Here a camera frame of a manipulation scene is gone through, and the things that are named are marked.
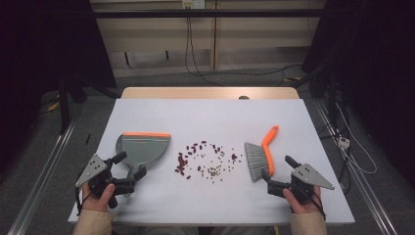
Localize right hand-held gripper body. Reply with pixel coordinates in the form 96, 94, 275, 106
266, 163, 336, 206

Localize grey dustpan with orange edge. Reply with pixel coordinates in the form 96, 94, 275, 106
115, 131, 172, 199

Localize green mung beans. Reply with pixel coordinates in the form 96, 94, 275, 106
195, 144, 245, 184

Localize hand-held gripper black cable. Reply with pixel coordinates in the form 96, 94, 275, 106
74, 186, 93, 217
310, 191, 328, 220

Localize white wall socket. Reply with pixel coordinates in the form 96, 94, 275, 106
181, 0, 207, 10

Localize white floor cable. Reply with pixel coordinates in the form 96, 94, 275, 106
335, 102, 379, 175

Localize person's left hand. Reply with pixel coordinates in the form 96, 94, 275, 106
80, 181, 116, 213

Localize black horizontal bar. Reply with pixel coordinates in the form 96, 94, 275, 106
92, 9, 328, 20

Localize left hand-held gripper black cable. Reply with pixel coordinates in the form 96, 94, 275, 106
74, 186, 93, 217

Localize dark curtain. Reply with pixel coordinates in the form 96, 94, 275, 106
0, 0, 117, 170
300, 0, 415, 179

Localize black hanging cable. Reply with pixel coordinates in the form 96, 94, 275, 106
188, 16, 303, 79
184, 16, 224, 87

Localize person's right hand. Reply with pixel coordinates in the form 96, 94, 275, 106
282, 185, 323, 215

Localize right hand-held gripper black cable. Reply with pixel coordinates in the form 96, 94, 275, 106
310, 191, 328, 220

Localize wooden table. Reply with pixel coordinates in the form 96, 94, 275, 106
120, 86, 300, 101

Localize white power strip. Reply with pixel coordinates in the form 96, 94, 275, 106
337, 136, 351, 150

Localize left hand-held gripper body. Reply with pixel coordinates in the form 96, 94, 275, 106
74, 153, 138, 210

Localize orange brush with grey bristles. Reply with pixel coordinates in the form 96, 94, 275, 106
244, 124, 281, 183

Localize red kidney beans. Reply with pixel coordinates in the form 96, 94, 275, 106
173, 140, 239, 181

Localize pale vertical wall post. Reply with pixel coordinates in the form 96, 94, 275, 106
211, 0, 218, 71

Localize black metal stand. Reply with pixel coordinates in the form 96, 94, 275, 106
58, 72, 86, 135

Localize metal floor rail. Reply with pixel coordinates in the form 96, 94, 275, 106
7, 119, 78, 235
312, 97, 398, 235

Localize white table mat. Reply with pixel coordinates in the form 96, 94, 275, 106
68, 98, 356, 226

